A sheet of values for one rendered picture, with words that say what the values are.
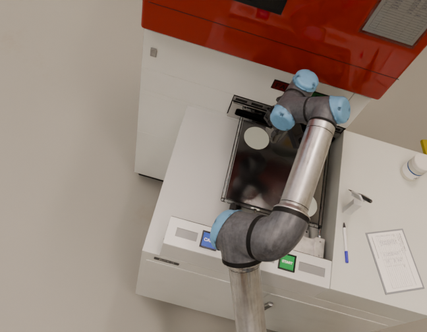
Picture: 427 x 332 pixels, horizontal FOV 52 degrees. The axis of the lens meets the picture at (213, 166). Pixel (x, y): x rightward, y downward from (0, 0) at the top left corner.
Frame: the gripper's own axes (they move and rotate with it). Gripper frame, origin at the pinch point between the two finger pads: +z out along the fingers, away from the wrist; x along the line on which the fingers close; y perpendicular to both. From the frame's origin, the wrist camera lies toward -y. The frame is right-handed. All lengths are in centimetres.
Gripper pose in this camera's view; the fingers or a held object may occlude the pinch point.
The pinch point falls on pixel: (275, 141)
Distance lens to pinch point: 161.8
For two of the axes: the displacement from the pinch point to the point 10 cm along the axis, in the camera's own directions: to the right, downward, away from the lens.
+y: -5.5, -7.8, 2.9
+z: -1.8, 4.5, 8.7
